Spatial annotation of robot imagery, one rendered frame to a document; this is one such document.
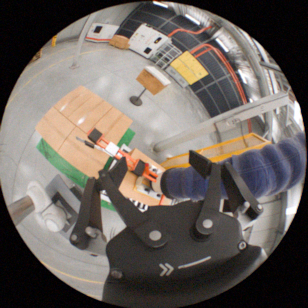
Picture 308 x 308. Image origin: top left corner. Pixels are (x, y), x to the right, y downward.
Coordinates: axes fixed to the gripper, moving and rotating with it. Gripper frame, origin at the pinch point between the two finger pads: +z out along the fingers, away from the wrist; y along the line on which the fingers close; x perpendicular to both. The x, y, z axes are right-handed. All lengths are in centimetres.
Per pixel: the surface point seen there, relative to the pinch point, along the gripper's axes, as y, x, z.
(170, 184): 7.5, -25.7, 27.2
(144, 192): -11, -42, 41
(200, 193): 19.5, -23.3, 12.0
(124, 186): -25, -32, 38
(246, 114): 125, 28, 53
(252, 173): 33.7, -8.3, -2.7
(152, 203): -5, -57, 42
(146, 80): 2, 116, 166
